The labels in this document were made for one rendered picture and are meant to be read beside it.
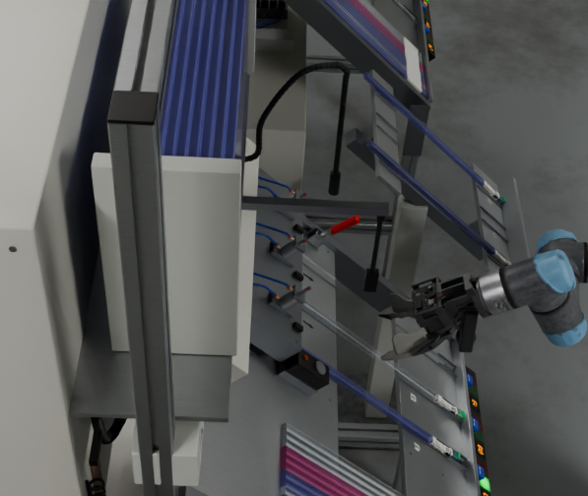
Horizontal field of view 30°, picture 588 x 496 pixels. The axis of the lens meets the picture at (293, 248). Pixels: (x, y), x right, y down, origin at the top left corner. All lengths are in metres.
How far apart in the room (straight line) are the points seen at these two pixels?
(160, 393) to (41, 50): 0.42
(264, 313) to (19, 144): 0.63
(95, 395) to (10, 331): 0.19
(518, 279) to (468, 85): 2.34
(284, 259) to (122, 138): 0.89
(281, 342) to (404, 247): 0.84
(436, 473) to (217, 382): 0.76
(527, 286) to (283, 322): 0.42
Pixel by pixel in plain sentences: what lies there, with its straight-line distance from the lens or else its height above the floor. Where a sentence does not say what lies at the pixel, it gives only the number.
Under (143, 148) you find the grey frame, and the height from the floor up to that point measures 1.87.
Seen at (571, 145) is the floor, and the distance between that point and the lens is 3.99.
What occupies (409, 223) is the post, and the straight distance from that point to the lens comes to 2.46.
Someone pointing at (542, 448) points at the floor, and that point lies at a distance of 3.10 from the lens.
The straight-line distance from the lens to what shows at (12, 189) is 1.15.
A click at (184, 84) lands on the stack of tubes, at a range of 1.37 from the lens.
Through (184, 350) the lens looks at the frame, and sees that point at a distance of 1.40.
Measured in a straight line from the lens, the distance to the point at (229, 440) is 1.62.
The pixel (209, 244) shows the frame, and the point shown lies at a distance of 1.25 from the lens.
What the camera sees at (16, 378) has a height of 1.47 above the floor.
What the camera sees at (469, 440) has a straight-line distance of 2.17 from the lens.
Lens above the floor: 2.51
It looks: 47 degrees down
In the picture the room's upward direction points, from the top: 4 degrees clockwise
